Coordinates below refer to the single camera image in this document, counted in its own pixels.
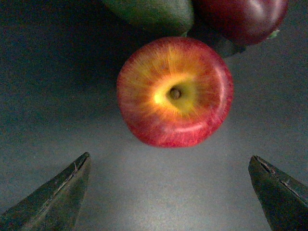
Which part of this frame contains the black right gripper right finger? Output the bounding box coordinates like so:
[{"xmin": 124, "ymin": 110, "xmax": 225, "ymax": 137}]
[{"xmin": 248, "ymin": 155, "xmax": 308, "ymax": 231}]

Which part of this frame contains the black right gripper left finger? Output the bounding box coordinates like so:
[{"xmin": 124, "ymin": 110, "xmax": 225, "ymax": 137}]
[{"xmin": 0, "ymin": 152, "xmax": 91, "ymax": 231}]

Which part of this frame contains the red yellow apple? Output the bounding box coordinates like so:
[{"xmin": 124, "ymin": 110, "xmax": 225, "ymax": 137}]
[{"xmin": 116, "ymin": 37, "xmax": 233, "ymax": 148}]

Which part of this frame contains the dark red apple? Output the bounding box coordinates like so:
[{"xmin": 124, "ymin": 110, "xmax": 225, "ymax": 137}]
[{"xmin": 193, "ymin": 0, "xmax": 289, "ymax": 46}]

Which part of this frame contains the black conveyor mat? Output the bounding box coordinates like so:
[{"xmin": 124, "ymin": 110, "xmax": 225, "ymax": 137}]
[{"xmin": 0, "ymin": 0, "xmax": 308, "ymax": 231}]

